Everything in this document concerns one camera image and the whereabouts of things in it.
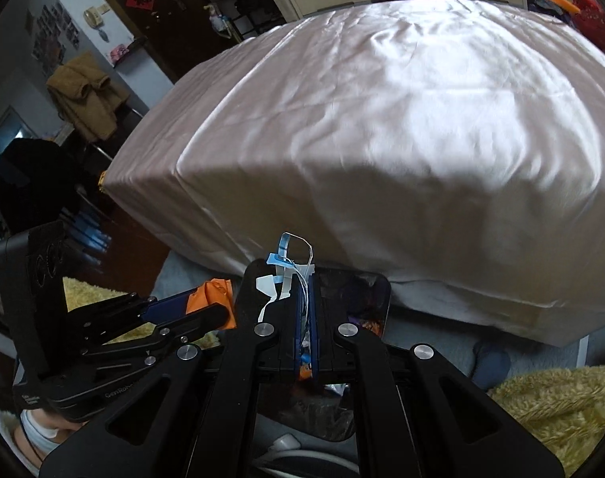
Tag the finger of the left gripper side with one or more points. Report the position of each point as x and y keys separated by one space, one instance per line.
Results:
x=192 y=326

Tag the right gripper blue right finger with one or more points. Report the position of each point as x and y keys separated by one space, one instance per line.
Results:
x=316 y=323

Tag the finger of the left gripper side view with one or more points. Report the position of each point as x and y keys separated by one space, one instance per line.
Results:
x=168 y=309

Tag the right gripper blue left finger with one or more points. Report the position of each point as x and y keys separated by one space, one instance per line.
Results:
x=302 y=337

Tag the blue white wrapper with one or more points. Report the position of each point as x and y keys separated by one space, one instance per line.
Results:
x=280 y=286

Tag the orange paper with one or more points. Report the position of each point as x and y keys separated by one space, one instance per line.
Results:
x=214 y=291

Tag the black trash bin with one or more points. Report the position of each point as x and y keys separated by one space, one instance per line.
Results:
x=323 y=405

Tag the white bin lid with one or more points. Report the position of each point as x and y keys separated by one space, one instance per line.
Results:
x=286 y=457

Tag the pink satin tablecloth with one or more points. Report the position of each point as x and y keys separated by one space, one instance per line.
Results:
x=455 y=146

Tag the brown hanging jacket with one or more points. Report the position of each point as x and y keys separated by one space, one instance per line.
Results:
x=86 y=97

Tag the dark wooden door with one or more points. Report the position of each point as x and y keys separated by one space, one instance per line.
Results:
x=177 y=34

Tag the red plastic basket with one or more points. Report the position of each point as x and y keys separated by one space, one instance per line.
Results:
x=590 y=21

